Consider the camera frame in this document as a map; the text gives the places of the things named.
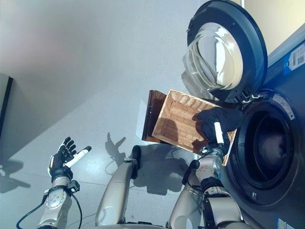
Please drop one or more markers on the blue white label sticker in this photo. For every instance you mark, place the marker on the blue white label sticker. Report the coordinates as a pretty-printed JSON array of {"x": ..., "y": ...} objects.
[{"x": 295, "y": 58}]

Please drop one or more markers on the glossy brown stool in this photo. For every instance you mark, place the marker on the glossy brown stool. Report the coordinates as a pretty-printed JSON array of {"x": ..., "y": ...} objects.
[{"x": 152, "y": 114}]

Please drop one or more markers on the round glass washer door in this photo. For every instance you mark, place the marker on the round glass washer door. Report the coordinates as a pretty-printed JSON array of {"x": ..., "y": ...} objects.
[{"x": 219, "y": 52}]

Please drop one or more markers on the grey robot torso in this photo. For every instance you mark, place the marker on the grey robot torso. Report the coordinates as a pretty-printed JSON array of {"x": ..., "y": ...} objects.
[{"x": 133, "y": 226}]

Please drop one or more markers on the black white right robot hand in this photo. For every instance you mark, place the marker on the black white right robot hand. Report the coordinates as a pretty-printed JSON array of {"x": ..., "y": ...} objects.
[{"x": 218, "y": 136}]

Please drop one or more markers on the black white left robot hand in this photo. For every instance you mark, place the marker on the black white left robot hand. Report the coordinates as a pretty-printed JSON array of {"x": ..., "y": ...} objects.
[{"x": 60, "y": 162}]

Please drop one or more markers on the silver right robot leg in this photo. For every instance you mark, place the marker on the silver right robot leg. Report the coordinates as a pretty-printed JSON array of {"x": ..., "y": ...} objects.
[{"x": 183, "y": 202}]

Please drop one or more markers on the rectangular wicker laundry basket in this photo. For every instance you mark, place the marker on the rectangular wicker laundry basket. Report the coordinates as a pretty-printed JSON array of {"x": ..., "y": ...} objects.
[{"x": 176, "y": 119}]

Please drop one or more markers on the dark front-load washing machine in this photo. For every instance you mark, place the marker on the dark front-load washing machine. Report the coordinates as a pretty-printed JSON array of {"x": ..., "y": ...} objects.
[{"x": 274, "y": 143}]

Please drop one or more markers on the silver robot leg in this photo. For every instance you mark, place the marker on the silver robot leg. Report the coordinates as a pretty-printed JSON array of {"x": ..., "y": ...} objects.
[
  {"x": 183, "y": 202},
  {"x": 116, "y": 190}
]

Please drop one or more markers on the silver left robot leg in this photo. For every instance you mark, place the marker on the silver left robot leg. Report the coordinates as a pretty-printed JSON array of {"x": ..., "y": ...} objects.
[{"x": 116, "y": 190}]

